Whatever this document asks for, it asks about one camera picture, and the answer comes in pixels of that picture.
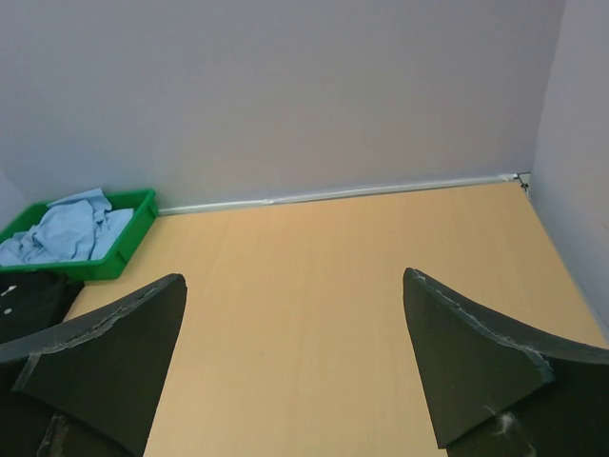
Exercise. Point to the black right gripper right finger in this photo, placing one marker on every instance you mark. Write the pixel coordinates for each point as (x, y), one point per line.
(495, 386)

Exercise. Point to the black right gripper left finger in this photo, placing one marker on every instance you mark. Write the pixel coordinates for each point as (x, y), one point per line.
(90, 386)

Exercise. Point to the light blue long sleeve shirt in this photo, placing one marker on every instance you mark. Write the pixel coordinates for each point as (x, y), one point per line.
(81, 227)

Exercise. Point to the folded black shirt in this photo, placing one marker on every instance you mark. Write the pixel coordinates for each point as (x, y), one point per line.
(33, 301)

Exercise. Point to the green plastic tray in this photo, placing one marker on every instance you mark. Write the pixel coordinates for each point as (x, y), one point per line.
(111, 266)

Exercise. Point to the white edge strip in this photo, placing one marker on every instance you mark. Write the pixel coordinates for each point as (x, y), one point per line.
(342, 194)

